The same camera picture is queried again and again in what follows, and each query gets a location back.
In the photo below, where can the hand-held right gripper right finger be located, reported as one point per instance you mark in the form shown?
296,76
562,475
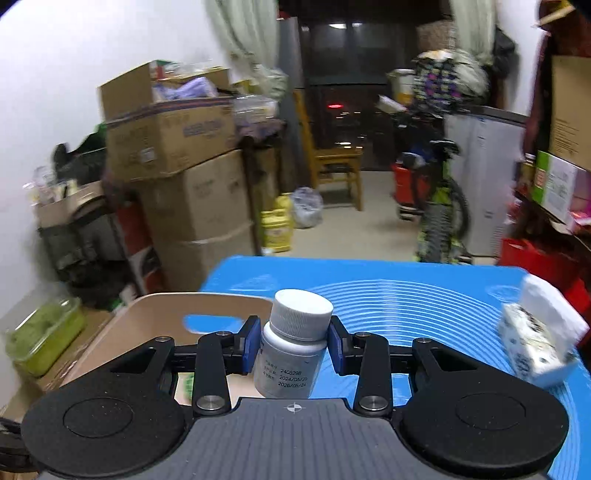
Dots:
335,348

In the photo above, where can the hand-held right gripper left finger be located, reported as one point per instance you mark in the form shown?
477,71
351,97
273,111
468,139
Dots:
252,344

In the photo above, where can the white pill bottle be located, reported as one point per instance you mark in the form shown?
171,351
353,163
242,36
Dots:
291,355

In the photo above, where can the low cardboard box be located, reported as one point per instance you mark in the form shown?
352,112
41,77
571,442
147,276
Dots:
203,263

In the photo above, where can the blue silicone mat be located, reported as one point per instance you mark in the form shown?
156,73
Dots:
415,295

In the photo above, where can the yellow plastic jug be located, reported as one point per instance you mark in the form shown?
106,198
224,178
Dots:
277,226

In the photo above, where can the clear plastic bag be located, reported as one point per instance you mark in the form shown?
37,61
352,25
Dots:
307,207

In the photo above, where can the large plain cardboard box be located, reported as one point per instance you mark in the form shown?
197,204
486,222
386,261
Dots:
203,198

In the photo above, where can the green and black bicycle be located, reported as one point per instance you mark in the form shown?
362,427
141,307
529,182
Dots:
438,203

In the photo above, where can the black trolley cart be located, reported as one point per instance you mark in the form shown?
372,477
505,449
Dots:
83,258

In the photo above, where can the wooden chair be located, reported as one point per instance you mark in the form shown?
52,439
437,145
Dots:
334,157

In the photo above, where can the white tissue box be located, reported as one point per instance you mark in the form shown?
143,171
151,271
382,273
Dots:
535,337

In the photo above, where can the green plastic container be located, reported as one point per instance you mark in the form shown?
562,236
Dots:
44,337

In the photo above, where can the red paper bag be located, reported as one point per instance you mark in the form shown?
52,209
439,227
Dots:
540,267

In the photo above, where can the small cardboard box with bottles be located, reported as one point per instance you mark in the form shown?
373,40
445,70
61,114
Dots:
69,205

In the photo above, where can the white bucket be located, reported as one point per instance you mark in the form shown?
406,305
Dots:
400,85

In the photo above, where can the green and white carton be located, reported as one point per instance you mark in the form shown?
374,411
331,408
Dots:
558,184

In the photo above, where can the open cardboard box with clutter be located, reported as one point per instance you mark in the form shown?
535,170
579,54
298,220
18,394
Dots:
134,87

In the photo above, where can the floral fabric bag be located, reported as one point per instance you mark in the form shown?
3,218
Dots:
448,83

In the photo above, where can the pale curtain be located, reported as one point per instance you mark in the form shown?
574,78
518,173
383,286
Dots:
244,41
473,27

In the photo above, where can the tall cardboard box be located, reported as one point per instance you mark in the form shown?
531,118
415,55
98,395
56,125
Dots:
572,110

